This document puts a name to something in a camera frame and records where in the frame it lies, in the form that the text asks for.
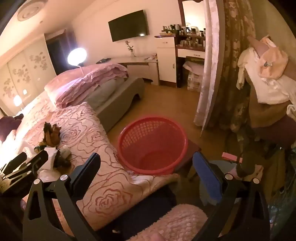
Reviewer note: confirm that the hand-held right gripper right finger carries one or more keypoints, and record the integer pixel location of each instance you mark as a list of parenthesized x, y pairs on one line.
[(205, 176)]

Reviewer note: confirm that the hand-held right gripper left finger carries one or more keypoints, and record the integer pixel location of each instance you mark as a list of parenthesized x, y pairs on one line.
[(86, 172)]

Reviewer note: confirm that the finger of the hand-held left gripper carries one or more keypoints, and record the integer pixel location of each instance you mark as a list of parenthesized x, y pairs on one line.
[(34, 162), (16, 161)]

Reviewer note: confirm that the white mesh cloth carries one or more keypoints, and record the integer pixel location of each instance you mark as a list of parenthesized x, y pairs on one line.
[(63, 157)]

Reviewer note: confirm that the brown bag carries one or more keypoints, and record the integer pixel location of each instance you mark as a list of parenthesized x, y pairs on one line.
[(52, 135)]

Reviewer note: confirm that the red plastic basket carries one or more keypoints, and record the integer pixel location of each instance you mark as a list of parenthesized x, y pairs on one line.
[(152, 160)]

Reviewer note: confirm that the rose pattern bedspread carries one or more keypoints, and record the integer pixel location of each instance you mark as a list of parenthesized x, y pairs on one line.
[(111, 162)]

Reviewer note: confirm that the dark wooden stool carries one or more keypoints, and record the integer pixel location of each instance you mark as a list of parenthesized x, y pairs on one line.
[(190, 148)]

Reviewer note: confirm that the pink flat box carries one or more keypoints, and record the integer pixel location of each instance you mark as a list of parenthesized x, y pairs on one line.
[(231, 157)]

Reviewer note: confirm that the dark plush toy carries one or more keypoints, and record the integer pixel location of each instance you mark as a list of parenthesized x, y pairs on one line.
[(8, 125)]

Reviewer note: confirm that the pink fluffy fleece cloth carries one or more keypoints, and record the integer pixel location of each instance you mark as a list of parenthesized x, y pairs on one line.
[(182, 222)]

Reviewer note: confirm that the small bedside lamp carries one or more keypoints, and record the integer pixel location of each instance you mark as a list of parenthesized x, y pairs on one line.
[(17, 100)]

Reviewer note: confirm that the brown chair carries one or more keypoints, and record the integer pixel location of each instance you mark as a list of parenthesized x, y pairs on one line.
[(268, 113)]

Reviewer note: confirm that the floral sliding wardrobe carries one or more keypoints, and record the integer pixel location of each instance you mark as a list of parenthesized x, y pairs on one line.
[(23, 69)]

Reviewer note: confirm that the folded pink quilt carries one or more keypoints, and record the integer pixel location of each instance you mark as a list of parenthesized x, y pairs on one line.
[(87, 78)]

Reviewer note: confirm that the pink curtain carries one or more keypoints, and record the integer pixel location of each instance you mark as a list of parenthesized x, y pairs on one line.
[(209, 69)]

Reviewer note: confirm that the white garment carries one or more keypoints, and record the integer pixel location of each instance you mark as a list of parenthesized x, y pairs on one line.
[(270, 90)]

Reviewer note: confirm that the brown floral curtain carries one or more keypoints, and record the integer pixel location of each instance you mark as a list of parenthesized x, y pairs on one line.
[(233, 69)]

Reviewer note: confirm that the pink folded cloth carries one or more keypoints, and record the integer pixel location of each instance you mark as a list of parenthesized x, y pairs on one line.
[(193, 66)]

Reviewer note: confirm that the dark wooden door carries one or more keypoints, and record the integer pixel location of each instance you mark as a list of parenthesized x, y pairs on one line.
[(57, 53)]

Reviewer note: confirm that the dressing table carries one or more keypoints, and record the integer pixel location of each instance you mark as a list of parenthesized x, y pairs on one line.
[(192, 53)]

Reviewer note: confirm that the white desk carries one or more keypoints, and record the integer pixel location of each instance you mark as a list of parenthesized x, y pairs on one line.
[(138, 60)]

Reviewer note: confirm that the rose in glass vase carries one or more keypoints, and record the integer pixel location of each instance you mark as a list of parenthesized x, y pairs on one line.
[(133, 53)]

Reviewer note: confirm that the pink plush garment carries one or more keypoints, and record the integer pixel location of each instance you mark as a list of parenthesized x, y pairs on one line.
[(275, 62)]

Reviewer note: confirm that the row of cosmetic bottles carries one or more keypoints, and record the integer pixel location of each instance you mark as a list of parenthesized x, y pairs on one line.
[(189, 30)]

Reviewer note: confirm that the round ceiling lamp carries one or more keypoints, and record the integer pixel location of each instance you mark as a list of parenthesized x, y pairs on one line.
[(29, 10)]

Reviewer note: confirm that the wooden framed mirror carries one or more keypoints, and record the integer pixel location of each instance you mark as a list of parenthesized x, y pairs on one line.
[(194, 11)]

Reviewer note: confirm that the black wall television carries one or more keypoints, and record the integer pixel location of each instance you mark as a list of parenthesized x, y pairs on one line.
[(128, 25)]

